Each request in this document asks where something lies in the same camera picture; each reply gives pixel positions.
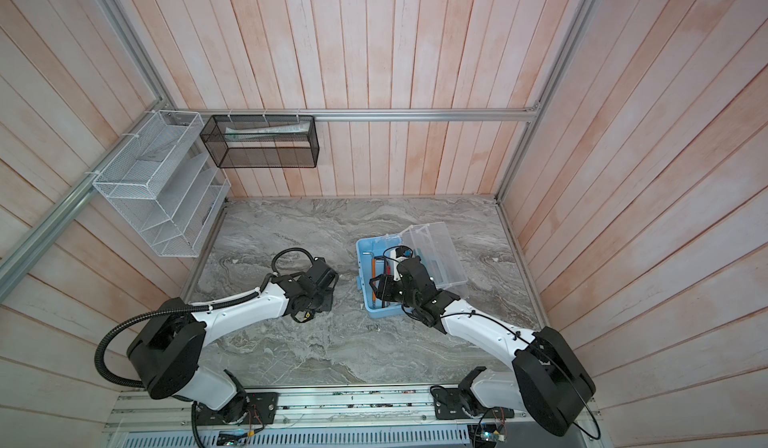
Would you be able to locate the blue plastic tool box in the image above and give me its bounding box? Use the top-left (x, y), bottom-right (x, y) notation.
top-left (356, 222), bottom-right (469, 319)

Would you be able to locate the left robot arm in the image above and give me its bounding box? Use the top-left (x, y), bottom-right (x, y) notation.
top-left (127, 258), bottom-right (338, 424)

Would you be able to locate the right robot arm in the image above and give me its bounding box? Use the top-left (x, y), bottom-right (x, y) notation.
top-left (369, 257), bottom-right (596, 437)

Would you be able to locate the black mesh basket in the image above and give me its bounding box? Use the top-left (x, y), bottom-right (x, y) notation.
top-left (200, 114), bottom-right (320, 169)

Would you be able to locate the right camera black cable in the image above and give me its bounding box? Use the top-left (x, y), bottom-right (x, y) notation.
top-left (381, 245), bottom-right (602, 441)

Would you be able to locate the aluminium mounting rail base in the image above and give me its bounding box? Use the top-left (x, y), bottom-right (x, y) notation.
top-left (100, 384), bottom-right (612, 447)

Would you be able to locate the white wire mesh shelf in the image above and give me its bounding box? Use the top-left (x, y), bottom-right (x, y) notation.
top-left (94, 111), bottom-right (231, 258)

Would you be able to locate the horizontal aluminium wall rail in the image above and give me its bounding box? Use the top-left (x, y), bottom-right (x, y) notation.
top-left (195, 108), bottom-right (538, 123)

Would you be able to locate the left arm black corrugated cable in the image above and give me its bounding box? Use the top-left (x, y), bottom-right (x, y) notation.
top-left (94, 247), bottom-right (316, 448)

